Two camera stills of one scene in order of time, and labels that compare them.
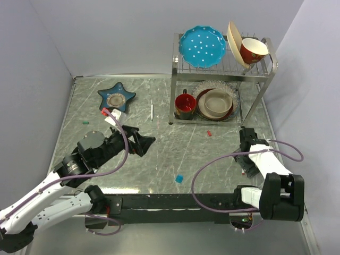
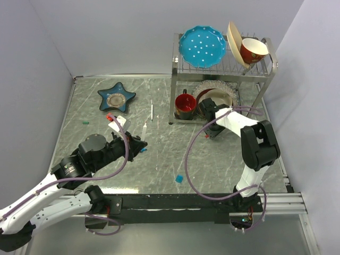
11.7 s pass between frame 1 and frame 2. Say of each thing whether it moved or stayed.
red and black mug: stayed
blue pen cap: stayed
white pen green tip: stayed
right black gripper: moved
